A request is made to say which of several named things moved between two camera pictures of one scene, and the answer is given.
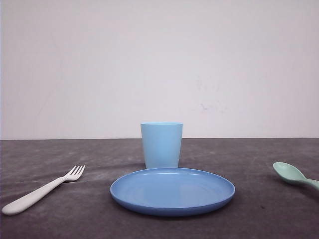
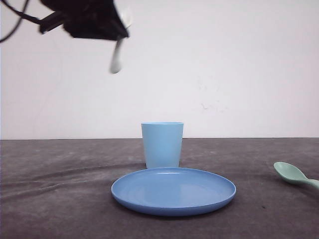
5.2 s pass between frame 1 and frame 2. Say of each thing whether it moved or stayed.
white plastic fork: moved
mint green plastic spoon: stayed
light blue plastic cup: stayed
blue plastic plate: stayed
